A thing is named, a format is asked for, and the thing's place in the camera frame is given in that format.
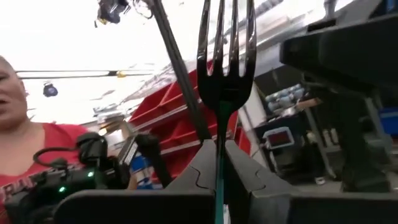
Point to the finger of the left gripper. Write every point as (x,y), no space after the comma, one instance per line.
(155,155)

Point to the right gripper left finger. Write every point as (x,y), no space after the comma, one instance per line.
(186,202)

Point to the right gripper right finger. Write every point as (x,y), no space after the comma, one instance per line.
(264,205)

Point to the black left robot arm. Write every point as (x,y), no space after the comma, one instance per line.
(71,183)

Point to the red storage bin rack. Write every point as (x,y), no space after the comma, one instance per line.
(174,124)

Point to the small red-screen device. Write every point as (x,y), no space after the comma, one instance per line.
(280,138)

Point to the person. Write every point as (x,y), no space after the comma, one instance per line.
(18,140)

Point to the blue box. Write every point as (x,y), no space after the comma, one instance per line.
(388,121)

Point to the large black machine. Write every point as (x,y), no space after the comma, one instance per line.
(342,56)

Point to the black frame pole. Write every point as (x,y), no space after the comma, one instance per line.
(180,71)

